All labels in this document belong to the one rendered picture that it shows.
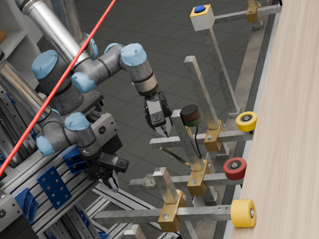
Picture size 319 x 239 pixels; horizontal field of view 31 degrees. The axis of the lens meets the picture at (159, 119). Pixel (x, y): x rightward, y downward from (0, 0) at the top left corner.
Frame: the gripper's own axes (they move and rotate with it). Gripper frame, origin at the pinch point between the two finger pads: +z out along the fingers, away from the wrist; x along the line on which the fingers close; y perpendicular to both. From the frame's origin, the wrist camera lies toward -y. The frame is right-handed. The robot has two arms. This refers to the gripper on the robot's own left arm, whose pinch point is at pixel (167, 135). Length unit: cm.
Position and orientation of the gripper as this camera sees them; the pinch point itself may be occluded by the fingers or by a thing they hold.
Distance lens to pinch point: 203.2
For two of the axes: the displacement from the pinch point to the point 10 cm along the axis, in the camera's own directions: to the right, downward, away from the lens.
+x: -9.4, 3.1, 1.4
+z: 3.4, 7.7, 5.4
